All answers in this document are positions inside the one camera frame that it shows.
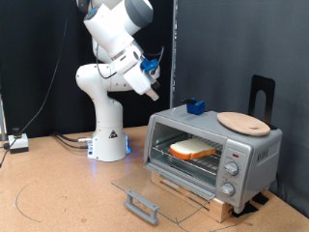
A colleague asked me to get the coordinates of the short metal frame post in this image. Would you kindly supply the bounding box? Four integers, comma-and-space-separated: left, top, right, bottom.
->
0, 93, 7, 142

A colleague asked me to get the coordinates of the black cable with silver connector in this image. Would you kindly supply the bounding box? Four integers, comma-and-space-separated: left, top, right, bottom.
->
52, 131, 95, 143

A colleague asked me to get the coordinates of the slatted wooden block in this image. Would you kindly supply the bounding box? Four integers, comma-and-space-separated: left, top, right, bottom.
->
150, 170, 235, 224

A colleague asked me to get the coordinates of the blue spatula grip block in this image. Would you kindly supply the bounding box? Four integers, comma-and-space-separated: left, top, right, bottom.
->
186, 97, 207, 116

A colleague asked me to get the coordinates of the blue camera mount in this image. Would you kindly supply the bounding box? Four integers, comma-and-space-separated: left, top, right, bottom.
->
140, 57, 159, 73

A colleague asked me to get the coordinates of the round wooden cutting board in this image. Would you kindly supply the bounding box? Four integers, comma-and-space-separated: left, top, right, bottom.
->
216, 111, 272, 137

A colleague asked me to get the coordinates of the black backdrop curtain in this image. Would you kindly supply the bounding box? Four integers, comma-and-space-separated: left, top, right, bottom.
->
0, 0, 177, 140

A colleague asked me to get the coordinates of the black foam pad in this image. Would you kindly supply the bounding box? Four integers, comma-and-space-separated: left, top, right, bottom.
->
231, 201, 260, 218
252, 191, 270, 206

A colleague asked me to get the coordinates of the tall metal pole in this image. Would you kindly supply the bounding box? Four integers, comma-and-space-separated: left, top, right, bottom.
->
169, 0, 180, 109

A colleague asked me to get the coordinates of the silver toaster oven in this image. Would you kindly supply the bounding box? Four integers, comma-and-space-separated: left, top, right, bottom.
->
143, 103, 284, 215

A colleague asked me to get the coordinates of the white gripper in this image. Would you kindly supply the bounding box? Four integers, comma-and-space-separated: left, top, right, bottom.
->
113, 44, 161, 102

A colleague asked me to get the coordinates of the black base cable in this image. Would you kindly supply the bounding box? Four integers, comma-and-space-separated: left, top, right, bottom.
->
56, 134, 90, 150

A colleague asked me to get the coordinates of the white emergency stop box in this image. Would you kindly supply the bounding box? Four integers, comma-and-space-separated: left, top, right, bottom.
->
8, 127, 30, 154

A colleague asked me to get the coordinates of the white bread slice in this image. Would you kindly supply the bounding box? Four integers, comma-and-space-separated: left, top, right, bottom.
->
169, 137, 216, 160

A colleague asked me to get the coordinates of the silver oven knob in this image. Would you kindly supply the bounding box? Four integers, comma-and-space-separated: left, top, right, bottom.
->
219, 182, 237, 197
224, 160, 240, 177

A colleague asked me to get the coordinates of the long black hanging cable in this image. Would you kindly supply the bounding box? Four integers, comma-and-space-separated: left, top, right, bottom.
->
0, 0, 75, 168

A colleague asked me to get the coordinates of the black metal bookend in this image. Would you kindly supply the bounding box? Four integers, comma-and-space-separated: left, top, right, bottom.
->
248, 74, 278, 131

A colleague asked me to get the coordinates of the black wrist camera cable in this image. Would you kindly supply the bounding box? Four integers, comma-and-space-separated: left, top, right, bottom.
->
95, 43, 166, 80

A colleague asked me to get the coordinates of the wire oven rack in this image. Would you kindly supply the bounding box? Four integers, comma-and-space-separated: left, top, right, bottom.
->
151, 133, 224, 175

